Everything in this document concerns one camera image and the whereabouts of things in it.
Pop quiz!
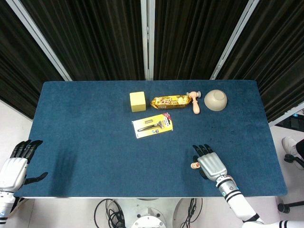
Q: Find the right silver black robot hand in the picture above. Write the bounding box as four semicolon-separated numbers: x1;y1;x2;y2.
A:
192;143;228;183

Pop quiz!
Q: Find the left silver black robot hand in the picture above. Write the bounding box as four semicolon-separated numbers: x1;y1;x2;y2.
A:
0;139;48;191

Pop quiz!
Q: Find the wooden toy hammer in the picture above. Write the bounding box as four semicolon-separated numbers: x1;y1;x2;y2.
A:
186;91;202;115

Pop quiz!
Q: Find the beige upturned bowl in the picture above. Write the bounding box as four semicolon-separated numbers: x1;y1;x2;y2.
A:
204;89;228;112

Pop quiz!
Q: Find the white robot torso base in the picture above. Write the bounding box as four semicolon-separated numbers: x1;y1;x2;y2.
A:
114;198;190;228

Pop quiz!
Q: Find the razor in blister pack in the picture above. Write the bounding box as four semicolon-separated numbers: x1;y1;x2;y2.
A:
131;113;175;140

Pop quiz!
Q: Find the gold snack package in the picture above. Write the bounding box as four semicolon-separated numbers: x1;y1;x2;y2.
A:
150;95;192;110

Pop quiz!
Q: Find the black chair base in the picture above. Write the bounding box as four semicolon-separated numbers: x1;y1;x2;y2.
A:
284;153;304;171

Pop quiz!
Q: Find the white sneaker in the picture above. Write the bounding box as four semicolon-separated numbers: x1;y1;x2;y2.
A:
282;136;298;155

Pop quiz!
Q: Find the black stand foot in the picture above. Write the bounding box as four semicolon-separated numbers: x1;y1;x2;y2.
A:
277;201;304;214

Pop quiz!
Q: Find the blue velvet table cover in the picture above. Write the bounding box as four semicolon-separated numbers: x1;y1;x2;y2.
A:
13;80;288;198

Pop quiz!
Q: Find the black trouser leg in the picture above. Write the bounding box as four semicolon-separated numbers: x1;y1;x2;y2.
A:
295;139;304;155

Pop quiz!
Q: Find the yellow cube block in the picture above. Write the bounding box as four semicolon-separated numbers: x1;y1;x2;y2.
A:
129;91;147;112

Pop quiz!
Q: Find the dark pleated curtain panel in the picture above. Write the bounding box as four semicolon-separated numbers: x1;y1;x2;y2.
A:
153;0;250;81
217;0;304;123
20;0;146;81
0;0;66;119

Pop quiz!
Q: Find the black cable bundle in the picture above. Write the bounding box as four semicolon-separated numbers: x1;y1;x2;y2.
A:
179;198;204;228
94;198;126;228

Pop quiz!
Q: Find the white divider frame post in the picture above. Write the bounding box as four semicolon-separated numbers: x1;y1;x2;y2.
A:
209;0;260;81
5;0;73;82
268;101;304;127
140;0;155;81

